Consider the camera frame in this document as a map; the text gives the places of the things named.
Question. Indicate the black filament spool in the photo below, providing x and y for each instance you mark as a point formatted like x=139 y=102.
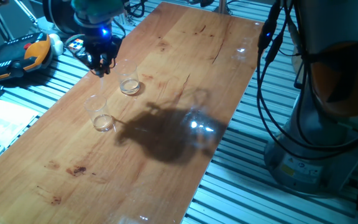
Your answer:
x=57 y=15

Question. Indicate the white paper sheet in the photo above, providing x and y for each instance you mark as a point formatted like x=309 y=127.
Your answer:
x=5 y=121

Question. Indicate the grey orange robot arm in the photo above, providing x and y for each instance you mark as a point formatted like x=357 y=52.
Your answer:
x=322 y=25

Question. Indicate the wooden board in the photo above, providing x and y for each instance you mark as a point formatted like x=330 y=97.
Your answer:
x=104 y=186

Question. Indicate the orange black teach pendant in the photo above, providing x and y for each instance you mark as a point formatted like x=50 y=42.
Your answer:
x=14 y=59

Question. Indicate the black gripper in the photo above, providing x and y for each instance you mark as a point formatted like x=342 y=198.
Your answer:
x=99 y=43

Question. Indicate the Rubik's cube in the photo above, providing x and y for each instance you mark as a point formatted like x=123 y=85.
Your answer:
x=76 y=45

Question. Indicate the white rounded toy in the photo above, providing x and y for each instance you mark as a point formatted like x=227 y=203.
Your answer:
x=56 y=45

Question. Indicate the clear glass beaker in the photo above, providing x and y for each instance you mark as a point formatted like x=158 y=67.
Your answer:
x=99 y=119
x=134 y=87

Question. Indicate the glass dropper red bulb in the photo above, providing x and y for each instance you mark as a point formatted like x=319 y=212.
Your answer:
x=102 y=84

